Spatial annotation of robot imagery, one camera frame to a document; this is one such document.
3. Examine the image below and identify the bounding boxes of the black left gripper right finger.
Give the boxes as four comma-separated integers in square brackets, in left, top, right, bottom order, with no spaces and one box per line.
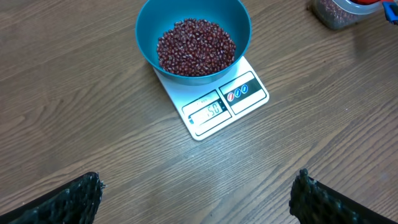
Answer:
[289,169,397,224]

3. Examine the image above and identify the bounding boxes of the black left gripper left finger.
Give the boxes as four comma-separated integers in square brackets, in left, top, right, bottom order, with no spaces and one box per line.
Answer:
[1,172,104,224]

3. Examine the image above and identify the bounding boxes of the red measuring scoop blue handle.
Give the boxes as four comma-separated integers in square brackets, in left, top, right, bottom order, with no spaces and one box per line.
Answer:
[353,0,397,25]

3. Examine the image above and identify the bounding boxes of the white digital kitchen scale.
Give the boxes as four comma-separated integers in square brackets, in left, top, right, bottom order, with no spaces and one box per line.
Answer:
[156,57,269,141]

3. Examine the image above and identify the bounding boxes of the red beans in bowl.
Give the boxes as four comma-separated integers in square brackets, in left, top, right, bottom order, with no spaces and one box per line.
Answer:
[157,18,236,77]

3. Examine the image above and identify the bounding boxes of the blue plastic bowl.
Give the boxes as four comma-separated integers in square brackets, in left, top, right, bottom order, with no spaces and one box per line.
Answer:
[135,0,252,86]

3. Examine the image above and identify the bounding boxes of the clear plastic food container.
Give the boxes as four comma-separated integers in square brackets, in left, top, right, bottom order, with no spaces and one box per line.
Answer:
[309,0,382,30]

